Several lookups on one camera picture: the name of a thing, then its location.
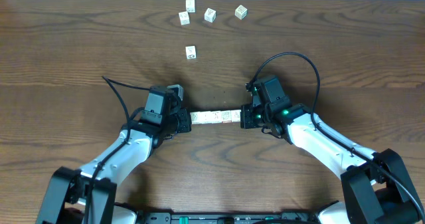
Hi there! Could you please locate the wooden block far back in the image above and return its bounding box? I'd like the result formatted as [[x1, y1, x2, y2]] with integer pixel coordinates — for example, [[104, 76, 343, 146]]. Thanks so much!
[[185, 0, 196, 13]]

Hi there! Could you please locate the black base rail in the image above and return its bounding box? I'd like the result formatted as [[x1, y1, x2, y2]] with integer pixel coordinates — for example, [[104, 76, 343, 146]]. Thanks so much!
[[135, 211, 320, 224]]

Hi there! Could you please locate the wooden block snail letter Y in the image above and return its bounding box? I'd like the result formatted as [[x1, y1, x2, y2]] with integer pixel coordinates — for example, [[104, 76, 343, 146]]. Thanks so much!
[[221, 110, 232, 123]]

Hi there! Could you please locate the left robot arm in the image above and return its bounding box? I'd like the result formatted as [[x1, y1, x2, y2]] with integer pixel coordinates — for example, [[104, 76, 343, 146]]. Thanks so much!
[[36, 84, 191, 223]]

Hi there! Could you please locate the wooden block green side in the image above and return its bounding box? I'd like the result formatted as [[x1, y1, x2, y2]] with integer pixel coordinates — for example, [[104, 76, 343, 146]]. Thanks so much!
[[190, 112, 203, 124]]

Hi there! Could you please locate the wooden block letter A green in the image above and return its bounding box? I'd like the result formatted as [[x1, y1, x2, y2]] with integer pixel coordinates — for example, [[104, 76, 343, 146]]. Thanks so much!
[[231, 110, 241, 122]]

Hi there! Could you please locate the wooden block red M side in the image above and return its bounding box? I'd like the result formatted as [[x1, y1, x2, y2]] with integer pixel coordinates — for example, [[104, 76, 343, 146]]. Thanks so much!
[[179, 11, 190, 25]]

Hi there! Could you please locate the wooden block soccer ball yellow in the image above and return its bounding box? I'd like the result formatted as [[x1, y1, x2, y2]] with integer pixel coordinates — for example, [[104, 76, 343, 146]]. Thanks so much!
[[185, 46, 197, 59]]

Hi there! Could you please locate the wooden block number 3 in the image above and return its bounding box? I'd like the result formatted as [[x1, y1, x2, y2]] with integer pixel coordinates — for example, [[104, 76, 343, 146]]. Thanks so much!
[[204, 8, 216, 23]]

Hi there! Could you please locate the wooden block number 6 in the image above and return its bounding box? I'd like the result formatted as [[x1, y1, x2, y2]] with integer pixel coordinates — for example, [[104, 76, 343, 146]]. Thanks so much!
[[234, 5, 248, 20]]

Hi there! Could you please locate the wooden block blue side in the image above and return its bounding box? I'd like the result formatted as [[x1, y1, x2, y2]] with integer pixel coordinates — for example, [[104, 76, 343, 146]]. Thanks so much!
[[199, 111, 214, 124], [211, 111, 222, 123]]

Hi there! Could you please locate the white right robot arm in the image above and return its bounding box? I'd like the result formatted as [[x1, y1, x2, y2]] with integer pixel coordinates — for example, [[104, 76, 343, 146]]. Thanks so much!
[[240, 103, 424, 223]]

